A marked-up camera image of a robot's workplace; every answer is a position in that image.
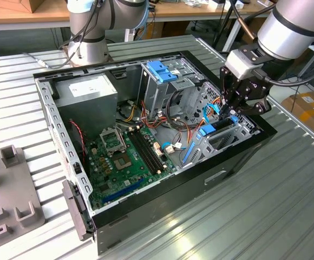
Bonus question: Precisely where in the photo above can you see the black cable with grey plug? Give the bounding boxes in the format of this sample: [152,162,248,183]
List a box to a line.
[23,52,74,70]

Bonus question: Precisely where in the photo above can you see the blue data wire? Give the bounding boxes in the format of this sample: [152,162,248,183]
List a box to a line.
[204,104,232,124]

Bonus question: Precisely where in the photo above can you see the orange red wire bundle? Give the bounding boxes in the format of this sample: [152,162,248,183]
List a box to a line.
[139,100,201,136]

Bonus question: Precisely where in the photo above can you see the small white box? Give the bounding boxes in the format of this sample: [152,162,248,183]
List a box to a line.
[124,28,136,43]

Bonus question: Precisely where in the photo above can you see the red black twisted wire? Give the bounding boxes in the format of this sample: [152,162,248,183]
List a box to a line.
[69,120,89,166]

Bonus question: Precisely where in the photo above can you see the grey power supply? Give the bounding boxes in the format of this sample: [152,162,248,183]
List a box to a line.
[53,73,119,140]

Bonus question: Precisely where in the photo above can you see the blue plastic drive latch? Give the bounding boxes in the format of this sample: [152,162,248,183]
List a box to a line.
[147,61,180,84]

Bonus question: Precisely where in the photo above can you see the black tripod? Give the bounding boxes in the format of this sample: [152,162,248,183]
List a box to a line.
[213,0,239,51]

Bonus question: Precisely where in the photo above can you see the CPU socket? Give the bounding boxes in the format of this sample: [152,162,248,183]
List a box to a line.
[112,153,134,172]

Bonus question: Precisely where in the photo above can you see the perforated metal disk bay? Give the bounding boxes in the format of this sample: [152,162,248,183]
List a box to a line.
[178,81,262,168]

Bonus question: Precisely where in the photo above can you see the black RAM slot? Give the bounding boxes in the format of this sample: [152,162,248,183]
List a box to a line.
[139,127,168,169]
[127,130,159,176]
[135,128,165,172]
[131,129,162,174]

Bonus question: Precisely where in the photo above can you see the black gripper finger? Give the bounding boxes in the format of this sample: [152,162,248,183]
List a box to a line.
[218,66,240,117]
[228,97,272,116]

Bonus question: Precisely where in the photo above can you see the blue expansion slot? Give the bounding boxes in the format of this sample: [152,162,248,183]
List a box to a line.
[101,180,144,205]

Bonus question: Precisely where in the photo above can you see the green motherboard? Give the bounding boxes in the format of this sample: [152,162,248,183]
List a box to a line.
[86,124,178,211]

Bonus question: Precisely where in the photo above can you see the metal socket cover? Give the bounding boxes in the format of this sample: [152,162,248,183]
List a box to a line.
[99,127,127,157]

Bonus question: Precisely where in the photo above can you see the black PC case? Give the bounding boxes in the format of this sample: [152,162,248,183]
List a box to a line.
[32,50,278,255]

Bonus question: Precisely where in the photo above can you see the thin light blue wire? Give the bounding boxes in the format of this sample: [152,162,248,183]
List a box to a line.
[161,141,188,152]

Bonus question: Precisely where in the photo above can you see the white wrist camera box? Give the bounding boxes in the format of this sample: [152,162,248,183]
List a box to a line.
[224,49,264,80]

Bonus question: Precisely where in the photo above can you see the hard disk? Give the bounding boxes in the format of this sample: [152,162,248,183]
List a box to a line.
[182,115,239,164]

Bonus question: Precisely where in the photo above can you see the grey parts rack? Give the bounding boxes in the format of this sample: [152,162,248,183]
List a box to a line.
[0,145,46,246]

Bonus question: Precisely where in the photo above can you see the small brown box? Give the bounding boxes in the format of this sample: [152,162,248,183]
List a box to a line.
[7,0,43,14]

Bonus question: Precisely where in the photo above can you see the yellow black wires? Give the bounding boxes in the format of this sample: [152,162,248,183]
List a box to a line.
[117,100,138,122]

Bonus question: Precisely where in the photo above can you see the labelled cardboard box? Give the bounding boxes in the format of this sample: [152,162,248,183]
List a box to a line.
[281,91,314,144]

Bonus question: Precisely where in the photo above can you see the grey metal drive cage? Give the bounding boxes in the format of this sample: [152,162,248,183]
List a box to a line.
[138,60,204,123]

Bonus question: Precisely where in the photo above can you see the orange yellow power wire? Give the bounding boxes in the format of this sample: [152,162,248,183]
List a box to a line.
[211,96,226,109]

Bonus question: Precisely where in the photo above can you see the black cable loop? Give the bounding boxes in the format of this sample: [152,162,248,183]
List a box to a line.
[165,89,193,132]

